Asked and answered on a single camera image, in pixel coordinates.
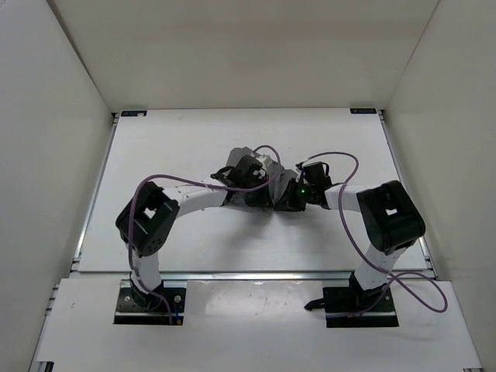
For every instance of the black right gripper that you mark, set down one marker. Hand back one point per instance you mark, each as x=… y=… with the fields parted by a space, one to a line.
x=288 y=202

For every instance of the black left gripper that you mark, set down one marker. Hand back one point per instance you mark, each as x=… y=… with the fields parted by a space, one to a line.
x=263 y=199

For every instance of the grey pleated skirt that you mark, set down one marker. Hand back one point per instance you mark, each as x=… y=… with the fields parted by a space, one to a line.
x=277 y=182

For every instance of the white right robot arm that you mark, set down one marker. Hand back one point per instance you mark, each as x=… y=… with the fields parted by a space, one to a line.
x=390 y=218

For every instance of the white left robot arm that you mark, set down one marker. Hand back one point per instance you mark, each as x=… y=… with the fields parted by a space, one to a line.
x=159 y=200

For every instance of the blue right corner label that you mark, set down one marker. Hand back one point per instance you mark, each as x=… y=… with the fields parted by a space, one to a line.
x=363 y=111

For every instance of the blue corner label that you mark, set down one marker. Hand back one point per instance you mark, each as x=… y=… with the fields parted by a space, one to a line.
x=133 y=113
x=363 y=111

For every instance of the blue left corner label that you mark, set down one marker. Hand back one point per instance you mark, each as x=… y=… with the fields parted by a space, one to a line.
x=133 y=113

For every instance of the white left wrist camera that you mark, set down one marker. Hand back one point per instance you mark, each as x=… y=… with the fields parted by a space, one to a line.
x=265 y=160

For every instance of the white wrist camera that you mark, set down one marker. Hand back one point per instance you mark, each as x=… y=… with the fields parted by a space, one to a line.
x=302 y=164
x=265 y=160

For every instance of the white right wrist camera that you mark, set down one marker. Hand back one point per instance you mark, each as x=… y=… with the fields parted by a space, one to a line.
x=302 y=164

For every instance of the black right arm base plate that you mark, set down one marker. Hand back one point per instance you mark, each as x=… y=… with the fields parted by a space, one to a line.
x=343 y=309

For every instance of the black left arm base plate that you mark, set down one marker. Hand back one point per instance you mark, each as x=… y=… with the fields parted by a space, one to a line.
x=133 y=309

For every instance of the aluminium table edge rail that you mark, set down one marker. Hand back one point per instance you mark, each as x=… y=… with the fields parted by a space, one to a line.
x=247 y=276

